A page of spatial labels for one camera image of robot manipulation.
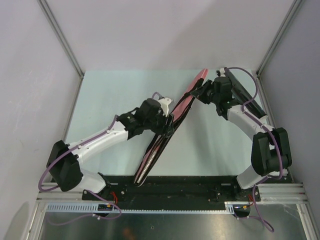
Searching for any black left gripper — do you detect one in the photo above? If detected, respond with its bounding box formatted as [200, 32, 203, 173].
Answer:
[144, 108, 174, 137]

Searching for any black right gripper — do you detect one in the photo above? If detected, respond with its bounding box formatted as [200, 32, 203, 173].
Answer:
[191, 79, 220, 105]

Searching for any pink racket bag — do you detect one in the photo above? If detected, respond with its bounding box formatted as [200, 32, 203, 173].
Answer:
[133, 68, 209, 187]

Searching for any black shuttlecock tube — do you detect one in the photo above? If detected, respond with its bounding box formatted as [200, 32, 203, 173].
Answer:
[223, 67, 267, 119]

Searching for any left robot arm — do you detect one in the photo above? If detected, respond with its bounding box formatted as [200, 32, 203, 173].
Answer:
[46, 97, 174, 200]

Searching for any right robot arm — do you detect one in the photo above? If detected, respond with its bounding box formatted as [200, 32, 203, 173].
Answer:
[185, 74, 293, 201]

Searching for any aluminium base extrusion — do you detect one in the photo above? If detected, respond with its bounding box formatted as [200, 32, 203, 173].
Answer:
[36, 183, 308, 205]

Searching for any right aluminium frame post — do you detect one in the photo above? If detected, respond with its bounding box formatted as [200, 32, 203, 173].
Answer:
[255, 0, 306, 78]

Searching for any aluminium frame post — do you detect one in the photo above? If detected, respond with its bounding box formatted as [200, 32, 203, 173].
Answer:
[36, 0, 85, 80]
[255, 0, 306, 78]

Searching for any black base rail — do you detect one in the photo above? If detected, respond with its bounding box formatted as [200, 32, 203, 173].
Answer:
[97, 175, 261, 210]

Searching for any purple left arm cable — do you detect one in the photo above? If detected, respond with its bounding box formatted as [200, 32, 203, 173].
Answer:
[37, 91, 166, 227]

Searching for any white slotted cable duct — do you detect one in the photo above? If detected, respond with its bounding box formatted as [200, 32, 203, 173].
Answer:
[46, 202, 250, 215]

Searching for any left aluminium frame post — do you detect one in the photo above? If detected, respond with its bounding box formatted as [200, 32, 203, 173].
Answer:
[36, 0, 85, 80]

